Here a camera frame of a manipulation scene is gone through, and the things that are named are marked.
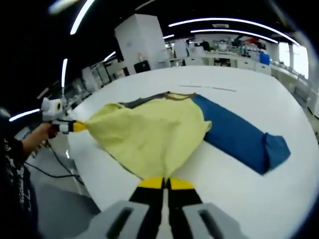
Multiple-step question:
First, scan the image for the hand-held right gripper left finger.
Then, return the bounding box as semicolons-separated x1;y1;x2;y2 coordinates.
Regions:
74;176;165;239

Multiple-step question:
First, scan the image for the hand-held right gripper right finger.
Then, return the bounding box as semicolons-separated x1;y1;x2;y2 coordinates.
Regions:
166;177;247;239

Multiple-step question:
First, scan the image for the yellow blue grey garment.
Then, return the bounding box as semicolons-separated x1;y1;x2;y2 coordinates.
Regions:
86;91;292;181

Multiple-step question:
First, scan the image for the person's left hand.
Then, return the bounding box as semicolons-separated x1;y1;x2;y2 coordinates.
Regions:
36;121;60;140

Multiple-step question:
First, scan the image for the black box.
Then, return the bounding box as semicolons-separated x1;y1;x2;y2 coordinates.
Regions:
134;60;152;74

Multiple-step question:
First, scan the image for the white square pillar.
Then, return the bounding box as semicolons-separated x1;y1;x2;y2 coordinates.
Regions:
114;13;168;73

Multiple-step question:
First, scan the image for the white lab counter row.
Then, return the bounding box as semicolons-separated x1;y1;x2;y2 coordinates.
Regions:
201;53;273;76

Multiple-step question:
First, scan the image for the blue storage bin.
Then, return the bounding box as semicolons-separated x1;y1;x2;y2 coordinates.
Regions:
259;52;272;66

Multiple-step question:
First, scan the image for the long ceiling light strip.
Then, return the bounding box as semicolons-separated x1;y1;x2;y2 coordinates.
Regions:
167;16;300;45

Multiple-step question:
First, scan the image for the short ceiling light strip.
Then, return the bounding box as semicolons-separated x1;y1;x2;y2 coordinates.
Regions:
190;28;279;44

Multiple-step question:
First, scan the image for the black cable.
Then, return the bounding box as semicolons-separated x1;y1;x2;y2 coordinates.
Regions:
24;138;86;186

